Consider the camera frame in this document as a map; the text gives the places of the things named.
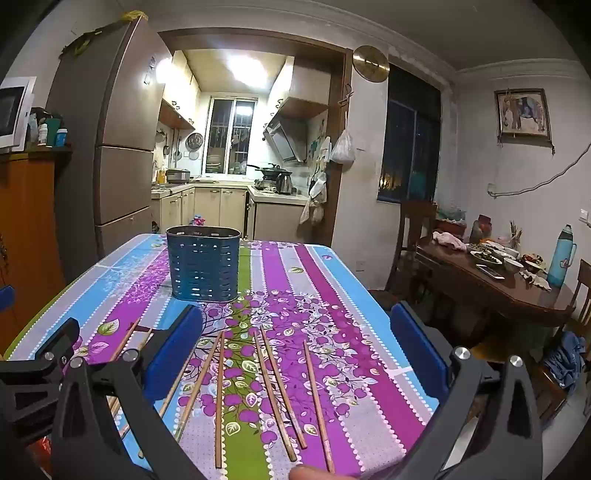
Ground wooden dining chair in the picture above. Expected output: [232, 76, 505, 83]
[385, 200, 439, 302]

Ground kitchen ceiling light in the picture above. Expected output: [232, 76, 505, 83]
[222, 48, 274, 91]

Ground gold wall clock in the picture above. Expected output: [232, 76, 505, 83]
[353, 45, 390, 84]

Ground dark wooden dining table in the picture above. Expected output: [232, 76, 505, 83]
[412, 234, 579, 366]

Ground hanging bags bundle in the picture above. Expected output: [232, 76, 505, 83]
[299, 173, 328, 226]

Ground beige kitchen wall cabinets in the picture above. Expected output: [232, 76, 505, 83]
[159, 50, 202, 130]

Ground blue perforated utensil holder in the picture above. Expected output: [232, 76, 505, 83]
[165, 225, 242, 304]

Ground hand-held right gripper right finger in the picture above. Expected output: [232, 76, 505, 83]
[389, 301, 544, 480]

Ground dark room window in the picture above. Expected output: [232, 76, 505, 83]
[376, 64, 443, 204]

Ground black wok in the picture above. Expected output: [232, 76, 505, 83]
[246, 163, 293, 182]

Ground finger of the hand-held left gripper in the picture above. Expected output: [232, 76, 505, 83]
[0, 318, 81, 446]

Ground wooden door frame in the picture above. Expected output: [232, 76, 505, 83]
[157, 28, 354, 250]

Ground steel range hood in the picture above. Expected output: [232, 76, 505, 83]
[263, 113, 310, 165]

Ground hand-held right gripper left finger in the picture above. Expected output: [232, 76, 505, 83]
[50, 304, 208, 480]

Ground white wall cable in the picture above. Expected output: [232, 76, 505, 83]
[487, 147, 591, 200]

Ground blue thermos flask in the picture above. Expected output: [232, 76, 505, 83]
[546, 224, 578, 289]

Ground orange wooden cabinet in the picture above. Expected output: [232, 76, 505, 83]
[0, 147, 73, 344]

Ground white microwave oven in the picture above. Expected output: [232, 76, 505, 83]
[0, 76, 37, 151]

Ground blue cloth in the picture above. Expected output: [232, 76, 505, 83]
[542, 330, 587, 393]

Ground green cloth item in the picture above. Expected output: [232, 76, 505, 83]
[60, 25, 117, 59]

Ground framed elephant picture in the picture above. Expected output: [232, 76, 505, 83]
[494, 88, 553, 142]

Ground red container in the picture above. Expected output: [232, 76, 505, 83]
[436, 208, 468, 237]

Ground white hanging plastic bag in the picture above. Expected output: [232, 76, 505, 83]
[329, 111, 356, 164]

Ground beige cabinet above hood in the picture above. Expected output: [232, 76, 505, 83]
[268, 58, 331, 121]

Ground floral striped tablecloth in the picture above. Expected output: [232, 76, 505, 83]
[2, 233, 439, 480]

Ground silver refrigerator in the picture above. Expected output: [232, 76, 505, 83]
[46, 18, 172, 280]

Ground person's right hand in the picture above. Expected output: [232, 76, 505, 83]
[289, 464, 327, 480]

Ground pink cloth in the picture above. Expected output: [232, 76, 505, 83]
[431, 232, 468, 252]

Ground barred kitchen window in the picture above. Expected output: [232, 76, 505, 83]
[205, 95, 257, 175]

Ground plate of green vegetables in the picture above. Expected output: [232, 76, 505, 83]
[469, 249, 503, 268]

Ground group of wooden chopsticks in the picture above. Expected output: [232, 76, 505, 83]
[107, 318, 336, 474]

